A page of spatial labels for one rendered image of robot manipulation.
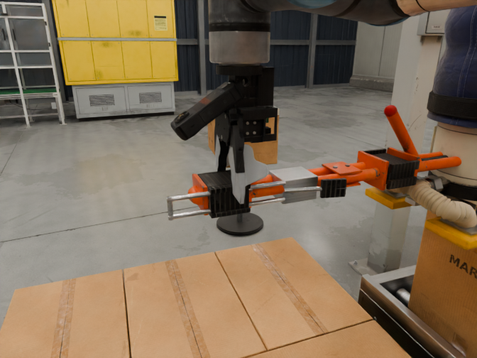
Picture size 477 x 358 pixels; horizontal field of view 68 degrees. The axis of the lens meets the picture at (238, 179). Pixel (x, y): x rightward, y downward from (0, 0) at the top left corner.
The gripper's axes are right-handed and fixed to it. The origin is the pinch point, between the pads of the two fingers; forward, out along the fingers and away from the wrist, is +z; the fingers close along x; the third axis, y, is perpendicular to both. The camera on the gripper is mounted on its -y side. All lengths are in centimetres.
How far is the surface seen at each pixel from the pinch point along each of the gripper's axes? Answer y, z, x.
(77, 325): -36, 65, 53
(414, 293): 73, 56, 20
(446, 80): 49, -16, 3
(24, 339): -51, 65, 52
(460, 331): 73, 57, 2
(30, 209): -97, 121, 294
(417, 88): 138, -1, 96
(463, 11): 49, -29, 2
